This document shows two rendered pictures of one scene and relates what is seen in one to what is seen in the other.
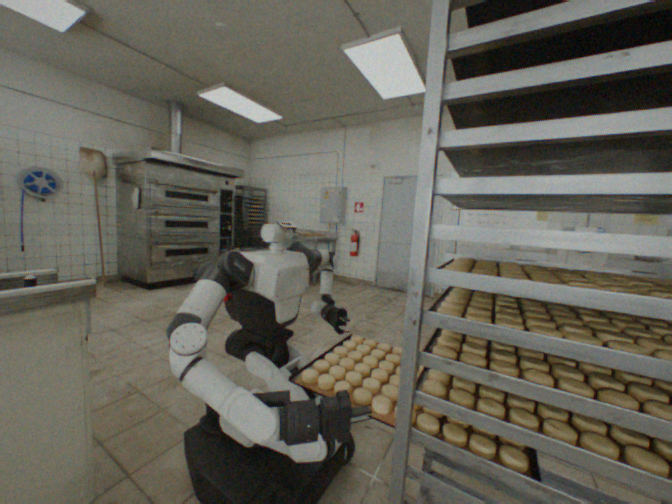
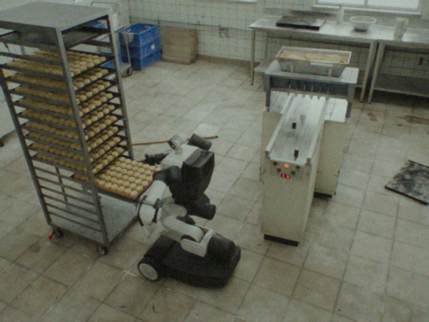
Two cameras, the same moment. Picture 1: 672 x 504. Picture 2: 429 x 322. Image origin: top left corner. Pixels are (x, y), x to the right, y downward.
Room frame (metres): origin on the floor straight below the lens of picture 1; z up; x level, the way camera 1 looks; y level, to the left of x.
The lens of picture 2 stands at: (3.24, 0.32, 2.39)
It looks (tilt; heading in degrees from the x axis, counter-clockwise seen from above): 33 degrees down; 177
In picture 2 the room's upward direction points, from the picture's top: 2 degrees counter-clockwise
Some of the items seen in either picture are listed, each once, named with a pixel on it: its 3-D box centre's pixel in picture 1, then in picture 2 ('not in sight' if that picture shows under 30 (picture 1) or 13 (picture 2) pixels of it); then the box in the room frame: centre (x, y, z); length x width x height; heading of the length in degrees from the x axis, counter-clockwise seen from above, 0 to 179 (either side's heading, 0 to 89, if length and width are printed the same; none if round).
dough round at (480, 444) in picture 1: (482, 445); not in sight; (0.52, -0.34, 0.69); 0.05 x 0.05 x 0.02
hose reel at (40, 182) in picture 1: (41, 209); not in sight; (3.53, 3.92, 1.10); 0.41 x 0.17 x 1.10; 150
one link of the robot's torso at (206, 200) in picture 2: (257, 344); (194, 204); (1.09, 0.31, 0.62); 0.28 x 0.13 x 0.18; 60
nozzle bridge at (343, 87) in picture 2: not in sight; (309, 90); (0.16, 1.34, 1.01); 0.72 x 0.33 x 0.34; 66
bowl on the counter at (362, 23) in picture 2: not in sight; (362, 24); (-1.99, 2.65, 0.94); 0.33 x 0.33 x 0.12
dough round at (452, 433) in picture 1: (454, 434); not in sight; (0.55, -0.29, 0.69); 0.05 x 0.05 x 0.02
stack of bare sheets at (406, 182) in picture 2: not in sight; (417, 180); (0.23, 2.50, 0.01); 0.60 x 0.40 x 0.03; 133
